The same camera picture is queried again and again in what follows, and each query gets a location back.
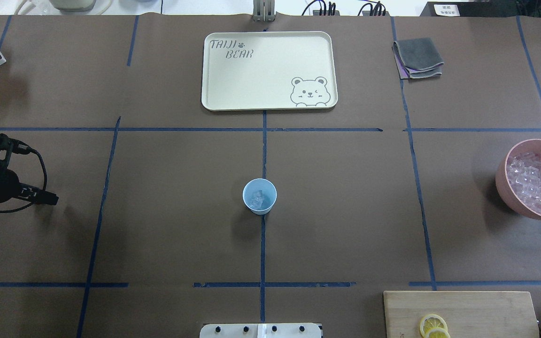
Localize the purple folded cloth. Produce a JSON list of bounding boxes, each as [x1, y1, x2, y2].
[[394, 51, 411, 80]]

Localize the ice cubes in cup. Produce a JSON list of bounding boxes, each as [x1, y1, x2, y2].
[[247, 190, 271, 210]]

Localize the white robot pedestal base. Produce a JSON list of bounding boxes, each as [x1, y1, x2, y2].
[[199, 323, 324, 338]]

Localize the lemon slice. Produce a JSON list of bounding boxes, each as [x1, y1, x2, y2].
[[424, 327, 451, 338], [418, 313, 449, 338]]

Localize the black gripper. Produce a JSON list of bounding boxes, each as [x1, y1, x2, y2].
[[0, 162, 59, 206]]

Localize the pink bowl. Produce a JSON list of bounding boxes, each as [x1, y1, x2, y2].
[[495, 139, 541, 221]]

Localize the light blue plastic cup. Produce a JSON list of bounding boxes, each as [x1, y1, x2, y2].
[[242, 178, 278, 215]]

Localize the cream bear print tray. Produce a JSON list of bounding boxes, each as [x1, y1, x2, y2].
[[201, 31, 339, 111]]

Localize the grey folded cloth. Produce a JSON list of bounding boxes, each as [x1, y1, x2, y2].
[[393, 37, 444, 79]]

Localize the bamboo cutting board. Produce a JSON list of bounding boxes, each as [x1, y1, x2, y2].
[[383, 291, 540, 338]]

